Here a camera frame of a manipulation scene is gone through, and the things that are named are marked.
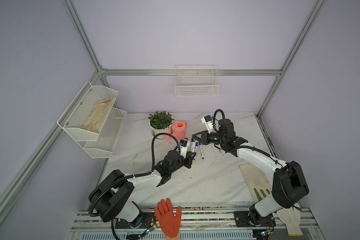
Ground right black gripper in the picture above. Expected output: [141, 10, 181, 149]
[191, 129, 226, 147]

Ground white marker black tip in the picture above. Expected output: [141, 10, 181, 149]
[191, 138, 196, 153]

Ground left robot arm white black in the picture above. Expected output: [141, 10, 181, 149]
[88, 150, 197, 225]

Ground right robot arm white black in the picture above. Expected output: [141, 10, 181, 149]
[192, 115, 309, 227]

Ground pink watering can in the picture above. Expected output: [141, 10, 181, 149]
[168, 121, 187, 142]

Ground potted green plant white pot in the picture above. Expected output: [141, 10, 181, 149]
[149, 111, 174, 136]

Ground orange rubber glove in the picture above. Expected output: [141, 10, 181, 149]
[154, 198, 182, 240]

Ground beige green work glove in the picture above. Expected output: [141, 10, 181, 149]
[239, 164, 272, 203]

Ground white lower mesh shelf bin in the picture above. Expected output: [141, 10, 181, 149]
[83, 108, 127, 159]

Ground white mesh shelf bin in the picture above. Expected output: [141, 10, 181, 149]
[57, 82, 119, 142]
[83, 108, 127, 159]

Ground white knit glove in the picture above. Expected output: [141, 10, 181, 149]
[276, 203, 304, 237]

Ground white upper mesh shelf bin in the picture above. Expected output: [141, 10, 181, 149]
[57, 82, 119, 142]

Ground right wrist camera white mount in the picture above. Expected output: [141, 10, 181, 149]
[201, 115, 215, 134]

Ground right black cable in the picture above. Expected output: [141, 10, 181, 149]
[212, 108, 226, 133]

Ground white wire wall basket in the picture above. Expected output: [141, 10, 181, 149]
[175, 65, 220, 97]

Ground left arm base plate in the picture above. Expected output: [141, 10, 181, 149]
[114, 212, 157, 229]

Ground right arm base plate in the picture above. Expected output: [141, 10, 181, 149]
[234, 211, 275, 227]

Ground left black corrugated cable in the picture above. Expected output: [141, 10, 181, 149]
[88, 132, 181, 240]

